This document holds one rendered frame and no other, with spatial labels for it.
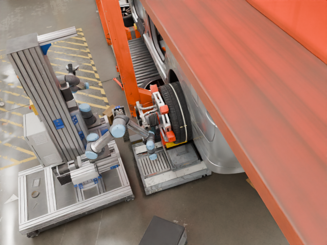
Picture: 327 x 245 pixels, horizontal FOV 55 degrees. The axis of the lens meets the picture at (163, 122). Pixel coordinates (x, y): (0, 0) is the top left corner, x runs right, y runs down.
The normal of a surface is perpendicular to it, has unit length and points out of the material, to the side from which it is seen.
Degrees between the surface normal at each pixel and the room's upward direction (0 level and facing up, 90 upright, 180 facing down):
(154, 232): 0
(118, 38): 90
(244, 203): 0
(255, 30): 0
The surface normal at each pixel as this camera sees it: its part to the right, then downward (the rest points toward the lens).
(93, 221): -0.11, -0.71
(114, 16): 0.28, 0.65
